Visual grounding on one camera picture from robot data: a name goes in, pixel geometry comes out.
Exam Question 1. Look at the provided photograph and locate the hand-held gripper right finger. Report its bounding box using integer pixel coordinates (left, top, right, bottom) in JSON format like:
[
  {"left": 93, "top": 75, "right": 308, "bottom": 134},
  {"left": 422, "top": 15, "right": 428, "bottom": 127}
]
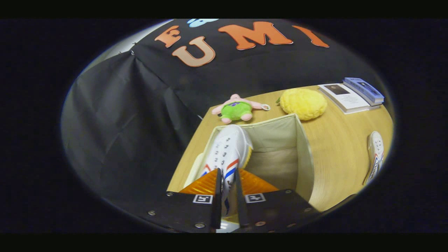
[{"left": 235, "top": 168, "right": 321, "bottom": 233}]

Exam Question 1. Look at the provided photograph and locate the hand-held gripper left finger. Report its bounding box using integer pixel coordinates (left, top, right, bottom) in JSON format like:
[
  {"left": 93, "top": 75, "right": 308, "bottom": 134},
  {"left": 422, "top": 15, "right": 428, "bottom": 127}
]
[{"left": 139, "top": 168, "right": 223, "bottom": 233}]

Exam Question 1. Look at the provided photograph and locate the beige storage box lid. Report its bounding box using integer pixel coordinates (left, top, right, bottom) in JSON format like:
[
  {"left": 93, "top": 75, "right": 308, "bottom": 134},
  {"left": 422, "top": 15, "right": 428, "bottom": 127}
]
[{"left": 184, "top": 152, "right": 207, "bottom": 188}]

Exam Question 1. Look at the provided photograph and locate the white striped shoe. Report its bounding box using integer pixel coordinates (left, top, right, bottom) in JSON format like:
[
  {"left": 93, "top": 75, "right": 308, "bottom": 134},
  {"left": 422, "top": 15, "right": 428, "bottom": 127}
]
[
  {"left": 362, "top": 131, "right": 385, "bottom": 186},
  {"left": 196, "top": 124, "right": 253, "bottom": 224}
]

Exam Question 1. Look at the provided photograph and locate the brown fabric storage box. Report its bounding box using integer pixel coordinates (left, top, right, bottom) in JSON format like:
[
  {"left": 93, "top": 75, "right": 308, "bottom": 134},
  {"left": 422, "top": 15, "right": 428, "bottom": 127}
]
[{"left": 206, "top": 113, "right": 315, "bottom": 203}]

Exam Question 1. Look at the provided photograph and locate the pink green plush toy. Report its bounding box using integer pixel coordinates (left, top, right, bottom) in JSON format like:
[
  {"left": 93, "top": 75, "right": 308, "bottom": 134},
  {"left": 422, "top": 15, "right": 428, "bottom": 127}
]
[{"left": 211, "top": 94, "right": 271, "bottom": 124}]

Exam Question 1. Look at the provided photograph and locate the yellow plush ball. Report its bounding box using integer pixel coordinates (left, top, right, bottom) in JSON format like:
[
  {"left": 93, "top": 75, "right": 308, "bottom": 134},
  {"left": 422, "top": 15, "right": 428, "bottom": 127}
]
[{"left": 276, "top": 88, "right": 328, "bottom": 121}]

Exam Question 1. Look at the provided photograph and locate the black backdrop cloth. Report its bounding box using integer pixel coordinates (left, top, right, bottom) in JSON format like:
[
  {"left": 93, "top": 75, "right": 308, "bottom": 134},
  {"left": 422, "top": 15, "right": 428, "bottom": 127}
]
[{"left": 61, "top": 19, "right": 385, "bottom": 210}]

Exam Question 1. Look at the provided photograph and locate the white book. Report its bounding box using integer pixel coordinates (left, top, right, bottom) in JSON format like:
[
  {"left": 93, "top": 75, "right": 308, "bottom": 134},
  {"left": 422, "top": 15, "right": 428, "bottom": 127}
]
[{"left": 318, "top": 83, "right": 381, "bottom": 114}]

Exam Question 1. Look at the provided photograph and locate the blue book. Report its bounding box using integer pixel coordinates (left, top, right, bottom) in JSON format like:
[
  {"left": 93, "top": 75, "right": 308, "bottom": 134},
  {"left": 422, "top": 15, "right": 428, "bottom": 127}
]
[{"left": 342, "top": 77, "right": 385, "bottom": 106}]

